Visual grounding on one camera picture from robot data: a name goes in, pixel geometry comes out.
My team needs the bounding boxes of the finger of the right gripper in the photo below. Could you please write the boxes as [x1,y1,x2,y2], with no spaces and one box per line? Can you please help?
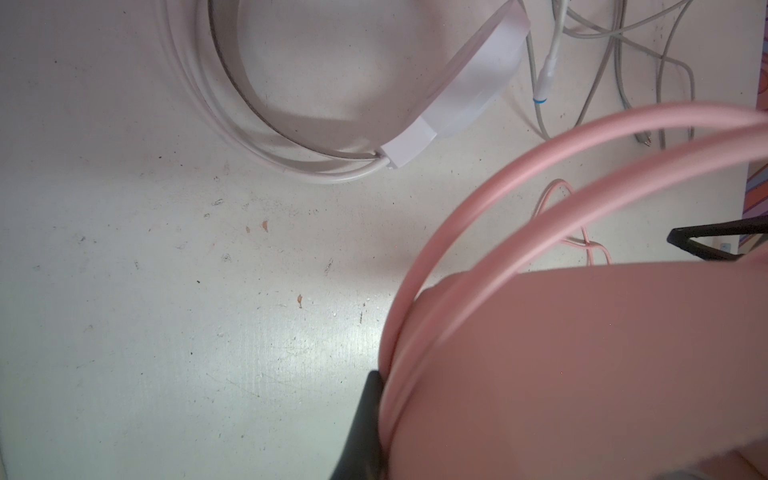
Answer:
[666,217,767,261]

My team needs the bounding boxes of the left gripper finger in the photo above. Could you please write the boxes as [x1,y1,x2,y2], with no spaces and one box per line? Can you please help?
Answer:
[330,370,384,480]

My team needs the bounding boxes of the pink headphones with cable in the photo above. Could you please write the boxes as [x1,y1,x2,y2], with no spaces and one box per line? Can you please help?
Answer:
[378,102,767,479]

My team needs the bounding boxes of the white headphones with grey cable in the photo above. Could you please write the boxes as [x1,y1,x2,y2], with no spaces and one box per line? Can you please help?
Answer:
[156,1,545,184]

